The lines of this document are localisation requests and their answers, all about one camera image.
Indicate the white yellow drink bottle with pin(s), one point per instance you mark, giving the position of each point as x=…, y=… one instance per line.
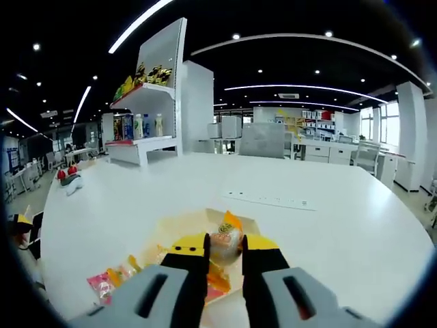
x=159, y=125

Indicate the cream hexagonal bowl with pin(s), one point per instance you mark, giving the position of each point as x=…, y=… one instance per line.
x=252, y=226

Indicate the white table socket strip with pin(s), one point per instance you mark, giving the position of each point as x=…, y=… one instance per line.
x=273, y=201

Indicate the ceiling air vent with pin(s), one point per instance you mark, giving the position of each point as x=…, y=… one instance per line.
x=288, y=95

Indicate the white desk with drawers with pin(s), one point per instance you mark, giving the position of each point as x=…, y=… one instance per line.
x=327, y=153

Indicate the large white box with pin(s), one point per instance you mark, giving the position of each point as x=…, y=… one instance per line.
x=231, y=127

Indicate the blue white wall poster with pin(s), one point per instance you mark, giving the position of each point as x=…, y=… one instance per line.
x=12, y=157

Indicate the long ceiling light strip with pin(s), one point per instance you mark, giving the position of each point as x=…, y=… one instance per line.
x=136, y=26

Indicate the white display shelf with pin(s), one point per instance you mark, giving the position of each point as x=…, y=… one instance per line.
x=160, y=48

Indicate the white green drink bottle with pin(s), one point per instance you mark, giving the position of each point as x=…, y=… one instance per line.
x=139, y=126

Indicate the red and white toy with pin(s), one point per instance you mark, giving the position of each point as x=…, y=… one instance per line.
x=75, y=186

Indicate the orange marshmallow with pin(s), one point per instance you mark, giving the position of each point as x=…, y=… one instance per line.
x=223, y=246

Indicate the yellow green snack packet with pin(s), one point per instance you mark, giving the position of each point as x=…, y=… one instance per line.
x=124, y=87

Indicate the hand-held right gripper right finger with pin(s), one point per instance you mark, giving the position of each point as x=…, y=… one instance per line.
x=269, y=294

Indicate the blue white drink bottle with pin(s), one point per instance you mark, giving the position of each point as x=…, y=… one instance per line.
x=147, y=127

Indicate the black yellow snack packet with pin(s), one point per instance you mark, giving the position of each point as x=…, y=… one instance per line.
x=140, y=73
x=158, y=75

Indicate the heap of marshmallows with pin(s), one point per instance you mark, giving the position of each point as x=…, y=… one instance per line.
x=102, y=287

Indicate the small white box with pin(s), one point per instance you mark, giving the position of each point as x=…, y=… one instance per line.
x=215, y=131

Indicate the white upright panel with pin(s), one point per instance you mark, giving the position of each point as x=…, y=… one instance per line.
x=198, y=109

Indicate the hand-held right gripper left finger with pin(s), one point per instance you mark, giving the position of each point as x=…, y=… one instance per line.
x=143, y=294

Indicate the storage shelf with white boxes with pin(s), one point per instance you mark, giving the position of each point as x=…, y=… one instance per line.
x=321, y=123

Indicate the grey mesh office chair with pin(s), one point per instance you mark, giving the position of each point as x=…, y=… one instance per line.
x=261, y=140

